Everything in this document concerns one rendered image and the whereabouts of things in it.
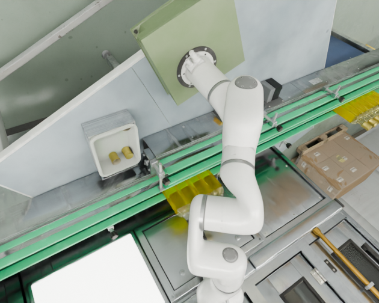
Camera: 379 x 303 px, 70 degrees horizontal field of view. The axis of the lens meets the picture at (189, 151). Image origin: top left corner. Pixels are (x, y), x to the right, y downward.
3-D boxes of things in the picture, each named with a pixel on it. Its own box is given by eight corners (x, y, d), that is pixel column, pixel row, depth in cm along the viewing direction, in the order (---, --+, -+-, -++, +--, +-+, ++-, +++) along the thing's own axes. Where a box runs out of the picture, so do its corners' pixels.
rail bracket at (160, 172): (150, 178, 116) (164, 199, 109) (148, 153, 103) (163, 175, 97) (156, 175, 117) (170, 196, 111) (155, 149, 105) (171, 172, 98)
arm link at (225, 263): (245, 236, 80) (195, 229, 82) (253, 192, 65) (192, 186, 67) (243, 295, 68) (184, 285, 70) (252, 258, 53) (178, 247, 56)
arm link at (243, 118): (217, 175, 71) (220, 136, 59) (225, 112, 86) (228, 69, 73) (254, 180, 70) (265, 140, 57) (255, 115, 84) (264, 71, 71)
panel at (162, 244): (28, 285, 103) (51, 385, 85) (25, 284, 101) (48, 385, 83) (218, 187, 138) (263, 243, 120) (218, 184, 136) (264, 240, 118)
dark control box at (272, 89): (255, 94, 141) (266, 103, 137) (259, 80, 135) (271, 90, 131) (267, 89, 144) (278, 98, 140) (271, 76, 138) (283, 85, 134)
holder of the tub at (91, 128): (96, 171, 115) (103, 184, 111) (80, 123, 94) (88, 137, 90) (133, 156, 121) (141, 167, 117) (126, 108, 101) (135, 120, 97)
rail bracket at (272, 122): (257, 116, 132) (277, 133, 125) (261, 104, 127) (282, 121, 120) (263, 113, 134) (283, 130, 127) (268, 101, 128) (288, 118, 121)
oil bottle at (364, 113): (330, 103, 170) (370, 130, 155) (334, 95, 166) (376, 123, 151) (336, 100, 173) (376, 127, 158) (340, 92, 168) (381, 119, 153)
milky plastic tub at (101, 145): (93, 164, 111) (101, 179, 106) (80, 124, 94) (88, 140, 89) (133, 148, 117) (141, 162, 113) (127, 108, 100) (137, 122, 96)
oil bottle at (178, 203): (156, 183, 123) (180, 221, 111) (156, 176, 118) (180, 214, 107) (166, 178, 125) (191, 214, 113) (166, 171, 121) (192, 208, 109)
